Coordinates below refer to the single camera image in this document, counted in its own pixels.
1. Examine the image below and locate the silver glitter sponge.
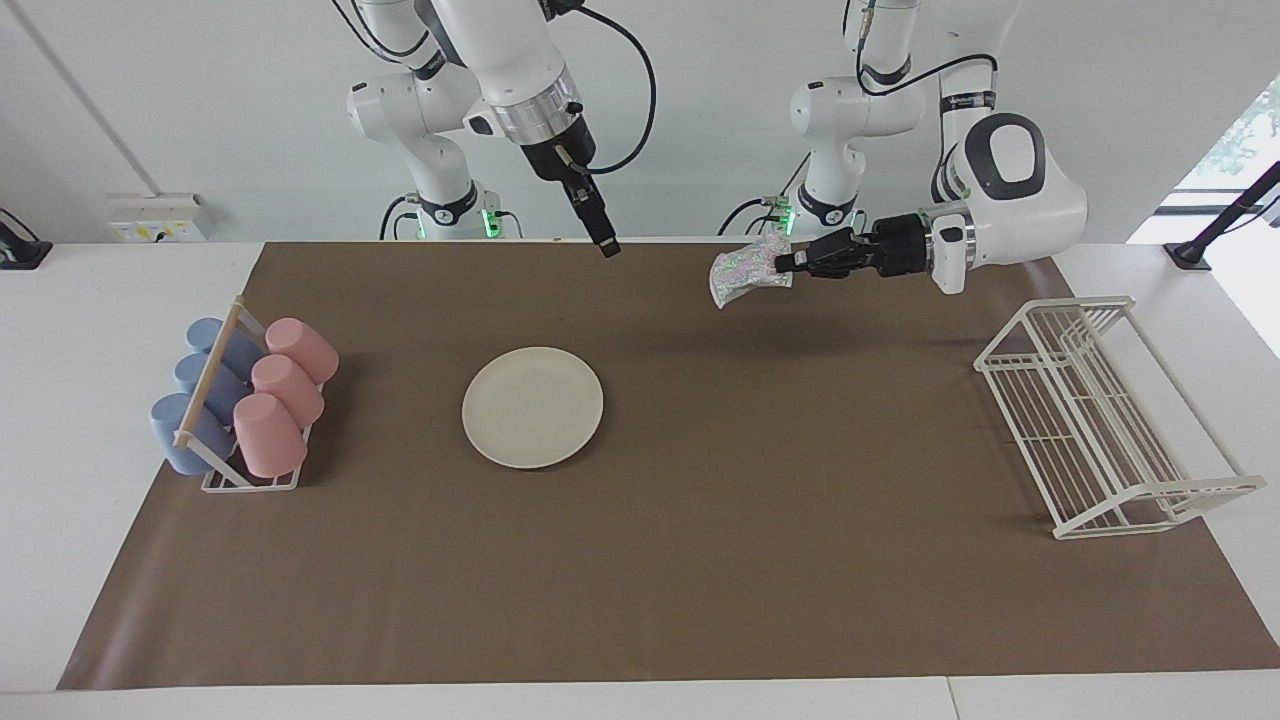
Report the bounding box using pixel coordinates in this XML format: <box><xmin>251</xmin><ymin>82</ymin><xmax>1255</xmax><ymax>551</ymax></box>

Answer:
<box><xmin>709</xmin><ymin>232</ymin><xmax>794</xmax><ymax>309</ymax></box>

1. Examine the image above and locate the cream round plate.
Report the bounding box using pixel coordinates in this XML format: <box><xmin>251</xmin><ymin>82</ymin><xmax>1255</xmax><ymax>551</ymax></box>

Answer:
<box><xmin>462</xmin><ymin>346</ymin><xmax>605</xmax><ymax>469</ymax></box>

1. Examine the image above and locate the brown table mat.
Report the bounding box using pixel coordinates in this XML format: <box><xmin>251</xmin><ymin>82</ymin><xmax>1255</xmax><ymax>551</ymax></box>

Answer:
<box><xmin>57</xmin><ymin>240</ymin><xmax>1280</xmax><ymax>691</ymax></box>

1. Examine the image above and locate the pink plastic cup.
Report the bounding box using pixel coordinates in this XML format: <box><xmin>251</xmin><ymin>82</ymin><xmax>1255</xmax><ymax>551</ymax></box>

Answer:
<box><xmin>233</xmin><ymin>392</ymin><xmax>308</xmax><ymax>479</ymax></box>
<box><xmin>265</xmin><ymin>318</ymin><xmax>339</xmax><ymax>385</ymax></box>
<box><xmin>251</xmin><ymin>354</ymin><xmax>326</xmax><ymax>429</ymax></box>

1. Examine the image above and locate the blue plastic cup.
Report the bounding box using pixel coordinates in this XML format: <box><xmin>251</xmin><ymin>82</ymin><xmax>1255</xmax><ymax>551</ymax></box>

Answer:
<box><xmin>174</xmin><ymin>353</ymin><xmax>251</xmax><ymax>421</ymax></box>
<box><xmin>186</xmin><ymin>318</ymin><xmax>263</xmax><ymax>379</ymax></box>
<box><xmin>150</xmin><ymin>393</ymin><xmax>236</xmax><ymax>476</ymax></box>

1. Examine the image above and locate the black table clamp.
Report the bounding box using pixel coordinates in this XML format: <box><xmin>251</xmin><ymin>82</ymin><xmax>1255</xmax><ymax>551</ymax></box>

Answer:
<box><xmin>0</xmin><ymin>208</ymin><xmax>53</xmax><ymax>271</ymax></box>

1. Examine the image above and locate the black base cable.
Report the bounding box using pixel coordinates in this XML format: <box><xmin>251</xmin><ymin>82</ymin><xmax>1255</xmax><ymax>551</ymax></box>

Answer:
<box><xmin>378</xmin><ymin>195</ymin><xmax>421</xmax><ymax>241</ymax></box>
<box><xmin>718</xmin><ymin>150</ymin><xmax>813</xmax><ymax>238</ymax></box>

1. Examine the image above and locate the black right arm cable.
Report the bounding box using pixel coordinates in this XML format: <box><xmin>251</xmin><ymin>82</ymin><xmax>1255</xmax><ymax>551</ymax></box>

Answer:
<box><xmin>560</xmin><ymin>5</ymin><xmax>658</xmax><ymax>176</ymax></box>

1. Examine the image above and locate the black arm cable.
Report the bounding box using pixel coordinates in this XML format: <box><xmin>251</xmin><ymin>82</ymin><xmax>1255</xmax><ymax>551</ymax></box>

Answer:
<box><xmin>855</xmin><ymin>0</ymin><xmax>1001</xmax><ymax>98</ymax></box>
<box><xmin>560</xmin><ymin>5</ymin><xmax>658</xmax><ymax>176</ymax></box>

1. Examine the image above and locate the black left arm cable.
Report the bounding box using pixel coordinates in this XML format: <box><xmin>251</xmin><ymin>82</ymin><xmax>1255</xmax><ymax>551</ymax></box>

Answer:
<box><xmin>855</xmin><ymin>0</ymin><xmax>1001</xmax><ymax>98</ymax></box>

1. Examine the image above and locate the white wire dish rack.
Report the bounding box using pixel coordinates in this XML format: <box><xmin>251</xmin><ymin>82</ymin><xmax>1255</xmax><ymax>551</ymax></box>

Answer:
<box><xmin>974</xmin><ymin>295</ymin><xmax>1267</xmax><ymax>541</ymax></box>

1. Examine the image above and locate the white wall socket box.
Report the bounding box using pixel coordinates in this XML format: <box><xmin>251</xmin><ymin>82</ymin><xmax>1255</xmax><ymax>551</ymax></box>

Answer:
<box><xmin>108</xmin><ymin>193</ymin><xmax>208</xmax><ymax>244</ymax></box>

